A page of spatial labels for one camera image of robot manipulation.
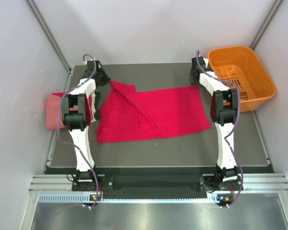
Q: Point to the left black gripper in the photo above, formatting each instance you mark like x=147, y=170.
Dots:
x=106, y=79

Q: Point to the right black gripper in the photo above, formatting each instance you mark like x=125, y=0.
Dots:
x=191, y=80

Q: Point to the crimson red t shirt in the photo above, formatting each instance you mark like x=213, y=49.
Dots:
x=129, y=115

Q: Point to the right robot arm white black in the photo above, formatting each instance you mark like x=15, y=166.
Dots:
x=225, y=114

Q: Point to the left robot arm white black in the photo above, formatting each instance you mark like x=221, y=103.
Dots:
x=77, y=110

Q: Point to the dark green folded t shirt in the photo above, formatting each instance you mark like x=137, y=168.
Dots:
x=98, y=105

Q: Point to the orange plastic basket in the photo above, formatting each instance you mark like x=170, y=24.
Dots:
x=240, y=64

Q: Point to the salmon pink folded t shirt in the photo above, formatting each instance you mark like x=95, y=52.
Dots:
x=52, y=108

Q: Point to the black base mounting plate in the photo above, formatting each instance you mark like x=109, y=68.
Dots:
x=162, y=192

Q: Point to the aluminium frame rail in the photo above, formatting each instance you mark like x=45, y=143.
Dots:
x=254, y=183

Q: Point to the grey slotted cable duct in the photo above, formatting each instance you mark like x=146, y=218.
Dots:
x=90, y=199

